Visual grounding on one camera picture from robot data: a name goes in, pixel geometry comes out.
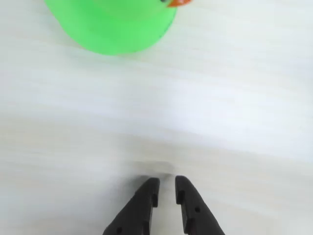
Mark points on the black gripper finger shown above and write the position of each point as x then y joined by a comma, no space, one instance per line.
195,220
132,210

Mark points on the green rubber duck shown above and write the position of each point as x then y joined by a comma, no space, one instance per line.
110,24

